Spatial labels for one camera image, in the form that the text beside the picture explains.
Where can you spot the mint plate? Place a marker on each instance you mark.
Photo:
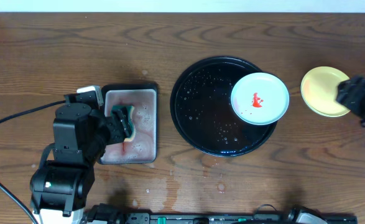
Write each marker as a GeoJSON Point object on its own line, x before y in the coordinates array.
{"type": "Point", "coordinates": [260, 98]}
{"type": "Point", "coordinates": [331, 115]}

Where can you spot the green and yellow sponge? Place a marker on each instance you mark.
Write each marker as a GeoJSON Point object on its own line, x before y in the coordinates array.
{"type": "Point", "coordinates": [122, 115]}

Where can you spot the black rectangular soapy tray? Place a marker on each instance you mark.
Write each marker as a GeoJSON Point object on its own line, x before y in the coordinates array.
{"type": "Point", "coordinates": [141, 100]}

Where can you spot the yellow plate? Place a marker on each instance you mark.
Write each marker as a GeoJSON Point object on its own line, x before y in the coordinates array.
{"type": "Point", "coordinates": [319, 87]}

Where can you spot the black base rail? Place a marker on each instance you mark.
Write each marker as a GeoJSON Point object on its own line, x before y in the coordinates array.
{"type": "Point", "coordinates": [107, 214]}

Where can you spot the black round serving tray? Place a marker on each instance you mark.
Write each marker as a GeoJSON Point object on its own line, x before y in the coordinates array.
{"type": "Point", "coordinates": [201, 110]}

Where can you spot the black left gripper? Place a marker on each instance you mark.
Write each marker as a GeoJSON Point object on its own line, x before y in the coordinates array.
{"type": "Point", "coordinates": [117, 125]}

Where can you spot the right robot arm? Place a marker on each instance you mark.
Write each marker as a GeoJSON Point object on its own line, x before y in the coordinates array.
{"type": "Point", "coordinates": [351, 94]}

